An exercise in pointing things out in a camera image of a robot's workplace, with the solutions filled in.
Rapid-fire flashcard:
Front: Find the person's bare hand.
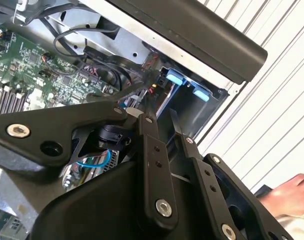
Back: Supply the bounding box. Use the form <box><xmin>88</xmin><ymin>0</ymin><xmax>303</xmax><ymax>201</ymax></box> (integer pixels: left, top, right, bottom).
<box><xmin>260</xmin><ymin>171</ymin><xmax>304</xmax><ymax>219</ymax></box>

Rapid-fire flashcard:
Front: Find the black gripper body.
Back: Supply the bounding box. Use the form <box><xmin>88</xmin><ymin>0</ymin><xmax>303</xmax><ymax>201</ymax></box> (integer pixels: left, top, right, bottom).
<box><xmin>30</xmin><ymin>139</ymin><xmax>217</xmax><ymax>240</ymax></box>

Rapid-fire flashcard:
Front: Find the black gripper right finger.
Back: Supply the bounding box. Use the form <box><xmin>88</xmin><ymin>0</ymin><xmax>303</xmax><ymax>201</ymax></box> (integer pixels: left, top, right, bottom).
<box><xmin>169</xmin><ymin>108</ymin><xmax>292</xmax><ymax>240</ymax></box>

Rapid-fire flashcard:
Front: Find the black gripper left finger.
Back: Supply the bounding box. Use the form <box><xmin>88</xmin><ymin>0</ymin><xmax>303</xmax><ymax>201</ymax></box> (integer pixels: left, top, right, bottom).
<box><xmin>0</xmin><ymin>96</ymin><xmax>179</xmax><ymax>226</ymax></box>

